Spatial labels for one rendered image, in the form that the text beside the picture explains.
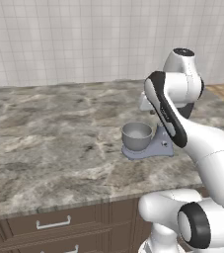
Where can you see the lavender stand mixer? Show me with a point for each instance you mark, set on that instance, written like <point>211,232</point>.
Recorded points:
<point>160,145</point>

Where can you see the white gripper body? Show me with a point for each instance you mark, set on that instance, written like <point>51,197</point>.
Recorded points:
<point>145,102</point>

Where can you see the brown wooden cupboard door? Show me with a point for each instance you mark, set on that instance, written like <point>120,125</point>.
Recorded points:
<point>125,224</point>

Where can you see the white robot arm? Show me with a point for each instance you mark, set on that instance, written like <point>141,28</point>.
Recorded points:
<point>212,154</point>

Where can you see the brown wooden drawer front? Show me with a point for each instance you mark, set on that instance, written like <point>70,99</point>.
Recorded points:
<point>93,242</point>
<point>84,217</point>

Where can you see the grey metal mixer bowl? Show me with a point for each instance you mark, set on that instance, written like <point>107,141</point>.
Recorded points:
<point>137,135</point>

